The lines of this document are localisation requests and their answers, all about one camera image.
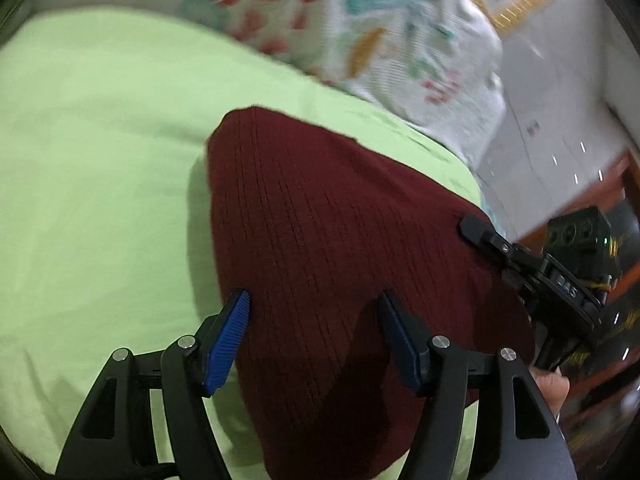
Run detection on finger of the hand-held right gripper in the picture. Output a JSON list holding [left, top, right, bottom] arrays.
[[460, 214, 546, 287]]

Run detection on light green bed sheet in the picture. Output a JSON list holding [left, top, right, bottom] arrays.
[[0, 5, 483, 480]]

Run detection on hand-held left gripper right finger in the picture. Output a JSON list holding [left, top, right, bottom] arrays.
[[377, 290, 576, 480]]

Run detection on person's right hand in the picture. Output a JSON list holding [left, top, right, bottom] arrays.
[[530, 366, 571, 418]]

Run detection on maroon hooded knit sweater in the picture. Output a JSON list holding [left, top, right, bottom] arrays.
[[206, 106, 536, 480]]

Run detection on white floral quilt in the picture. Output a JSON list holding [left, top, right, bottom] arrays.
[[150, 0, 506, 171]]

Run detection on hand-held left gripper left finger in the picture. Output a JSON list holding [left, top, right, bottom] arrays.
[[54, 289, 251, 480]]

